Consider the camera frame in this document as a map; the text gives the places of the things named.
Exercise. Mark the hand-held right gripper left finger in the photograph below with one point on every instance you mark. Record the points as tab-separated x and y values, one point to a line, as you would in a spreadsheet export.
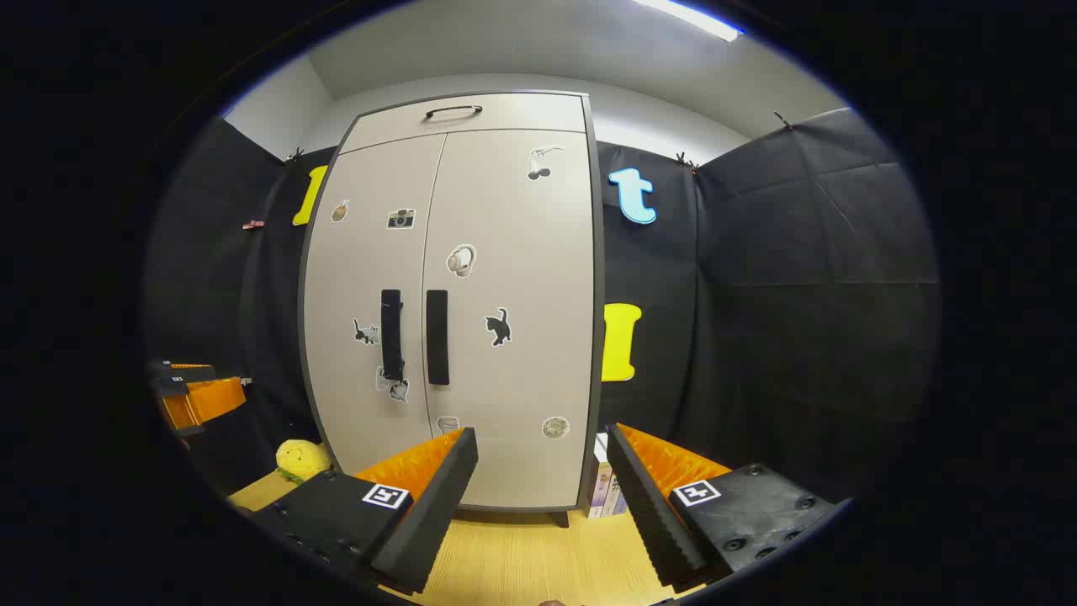
437	513

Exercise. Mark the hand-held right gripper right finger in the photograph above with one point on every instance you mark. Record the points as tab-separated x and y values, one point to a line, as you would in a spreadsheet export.
652	513

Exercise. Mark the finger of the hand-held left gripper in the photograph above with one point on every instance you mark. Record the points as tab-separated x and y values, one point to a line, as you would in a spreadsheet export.
189	370
210	400

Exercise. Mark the grey double-door shoe cabinet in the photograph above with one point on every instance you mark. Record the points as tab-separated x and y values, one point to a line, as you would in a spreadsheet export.
598	320

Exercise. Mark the cabinet door with headphone sticker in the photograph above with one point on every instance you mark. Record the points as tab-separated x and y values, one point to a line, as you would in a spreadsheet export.
522	379

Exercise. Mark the yellow plush toy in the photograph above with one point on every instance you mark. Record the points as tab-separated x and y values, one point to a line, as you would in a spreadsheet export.
301	459

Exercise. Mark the ceiling light strip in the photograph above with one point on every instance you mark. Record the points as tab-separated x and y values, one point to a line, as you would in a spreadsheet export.
698	18

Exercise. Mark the black backdrop cloth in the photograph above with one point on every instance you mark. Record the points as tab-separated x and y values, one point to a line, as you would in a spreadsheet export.
799	295

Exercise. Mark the cabinet door with camera sticker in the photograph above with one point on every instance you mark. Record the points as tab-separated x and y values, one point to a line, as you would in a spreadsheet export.
353	269

